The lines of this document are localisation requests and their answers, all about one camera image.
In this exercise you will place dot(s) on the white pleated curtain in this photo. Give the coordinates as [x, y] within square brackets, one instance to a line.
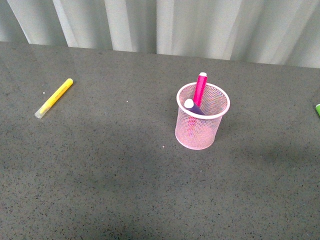
[281, 32]

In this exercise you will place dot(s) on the yellow highlighter pen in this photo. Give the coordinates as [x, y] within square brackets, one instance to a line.
[53, 98]

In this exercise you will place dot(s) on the pink mesh pen cup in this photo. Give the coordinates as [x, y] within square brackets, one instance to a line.
[198, 132]

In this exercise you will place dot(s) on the pink highlighter pen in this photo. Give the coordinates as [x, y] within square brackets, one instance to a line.
[197, 98]

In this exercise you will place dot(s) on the purple highlighter pen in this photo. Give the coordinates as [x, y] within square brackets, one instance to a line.
[190, 105]

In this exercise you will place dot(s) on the green highlighter pen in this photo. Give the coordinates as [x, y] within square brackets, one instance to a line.
[317, 109]

